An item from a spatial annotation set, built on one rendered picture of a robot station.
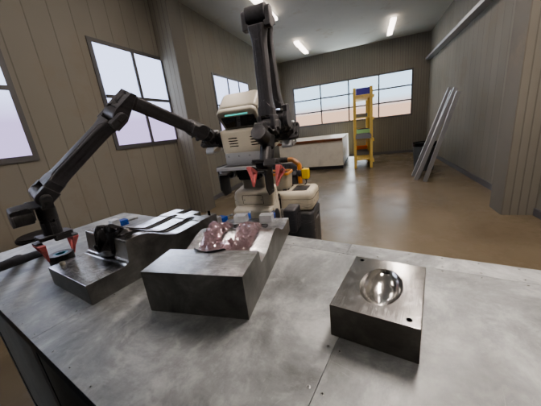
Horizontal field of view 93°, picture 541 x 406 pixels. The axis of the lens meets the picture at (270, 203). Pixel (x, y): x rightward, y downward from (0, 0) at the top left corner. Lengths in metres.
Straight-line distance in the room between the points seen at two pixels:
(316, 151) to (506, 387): 6.65
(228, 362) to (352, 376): 0.22
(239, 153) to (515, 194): 3.14
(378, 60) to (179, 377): 9.23
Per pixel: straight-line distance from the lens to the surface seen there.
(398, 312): 0.53
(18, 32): 3.42
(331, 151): 6.95
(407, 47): 9.47
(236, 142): 1.36
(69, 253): 1.25
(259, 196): 1.36
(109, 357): 0.68
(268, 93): 1.05
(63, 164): 1.16
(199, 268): 0.63
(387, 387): 0.51
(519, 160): 3.72
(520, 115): 3.65
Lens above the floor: 1.20
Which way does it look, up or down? 16 degrees down
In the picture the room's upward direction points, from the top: 7 degrees counter-clockwise
